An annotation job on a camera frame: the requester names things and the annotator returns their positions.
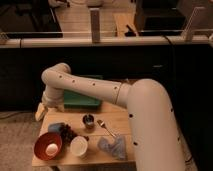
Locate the metal fork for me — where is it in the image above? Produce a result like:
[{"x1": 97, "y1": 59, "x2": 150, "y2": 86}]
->
[{"x1": 97, "y1": 120, "x2": 116, "y2": 138}]

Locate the red bowl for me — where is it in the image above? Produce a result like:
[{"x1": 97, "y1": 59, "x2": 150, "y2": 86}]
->
[{"x1": 34, "y1": 132, "x2": 62, "y2": 161}]

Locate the black box on desk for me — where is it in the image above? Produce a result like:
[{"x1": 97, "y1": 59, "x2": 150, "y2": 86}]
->
[{"x1": 134, "y1": 0, "x2": 185, "y2": 30}]

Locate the clear plastic cup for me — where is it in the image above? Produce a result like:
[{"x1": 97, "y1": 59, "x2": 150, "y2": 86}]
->
[{"x1": 70, "y1": 136, "x2": 88, "y2": 158}]

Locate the dark purple grape bunch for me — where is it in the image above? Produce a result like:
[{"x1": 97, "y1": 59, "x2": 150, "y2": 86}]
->
[{"x1": 59, "y1": 123, "x2": 90, "y2": 146}]

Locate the green tray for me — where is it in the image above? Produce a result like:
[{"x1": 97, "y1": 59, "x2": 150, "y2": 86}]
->
[{"x1": 64, "y1": 90, "x2": 102, "y2": 108}]

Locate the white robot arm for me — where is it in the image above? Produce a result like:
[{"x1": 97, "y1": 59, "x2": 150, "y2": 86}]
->
[{"x1": 41, "y1": 63, "x2": 185, "y2": 171}]

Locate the blue sponge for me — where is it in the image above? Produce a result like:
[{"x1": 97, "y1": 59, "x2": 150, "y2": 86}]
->
[{"x1": 48, "y1": 122, "x2": 65, "y2": 133}]

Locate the blue cloth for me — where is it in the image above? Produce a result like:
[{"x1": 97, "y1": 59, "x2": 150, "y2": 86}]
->
[{"x1": 97, "y1": 135, "x2": 127, "y2": 160}]

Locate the wooden table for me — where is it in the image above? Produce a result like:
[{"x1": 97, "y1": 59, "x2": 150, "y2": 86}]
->
[{"x1": 32, "y1": 102, "x2": 134, "y2": 167}]

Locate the small metal cup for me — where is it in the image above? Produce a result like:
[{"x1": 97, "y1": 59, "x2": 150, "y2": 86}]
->
[{"x1": 82, "y1": 114, "x2": 94, "y2": 129}]

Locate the white egg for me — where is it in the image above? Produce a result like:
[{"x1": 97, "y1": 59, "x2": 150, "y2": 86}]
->
[{"x1": 45, "y1": 143, "x2": 58, "y2": 156}]

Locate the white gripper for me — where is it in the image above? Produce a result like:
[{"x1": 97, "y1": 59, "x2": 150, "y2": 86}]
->
[{"x1": 35, "y1": 94, "x2": 64, "y2": 121}]

